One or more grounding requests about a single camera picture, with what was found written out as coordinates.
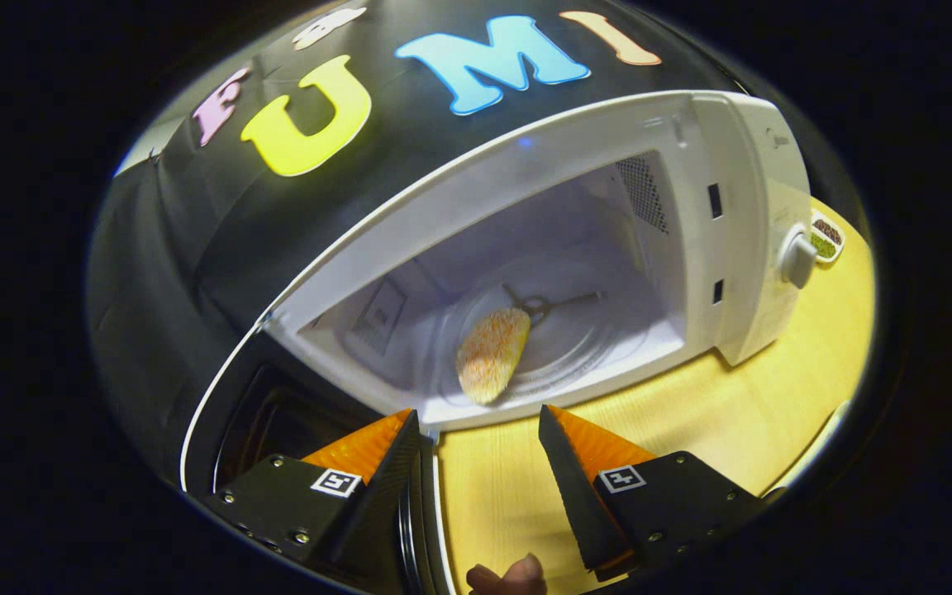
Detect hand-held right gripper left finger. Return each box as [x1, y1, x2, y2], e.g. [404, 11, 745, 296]
[203, 407, 423, 583]

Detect white compartment tray with grains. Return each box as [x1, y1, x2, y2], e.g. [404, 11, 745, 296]
[809, 209, 846, 265]

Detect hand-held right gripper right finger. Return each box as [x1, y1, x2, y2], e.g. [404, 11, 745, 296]
[537, 403, 766, 582]

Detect breaded food patty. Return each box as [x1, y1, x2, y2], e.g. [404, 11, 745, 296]
[455, 307, 531, 406]

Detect black backdrop cloth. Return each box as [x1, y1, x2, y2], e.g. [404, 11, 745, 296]
[88, 0, 774, 497]

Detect white microwave oven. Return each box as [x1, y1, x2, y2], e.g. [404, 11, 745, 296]
[178, 89, 820, 595]

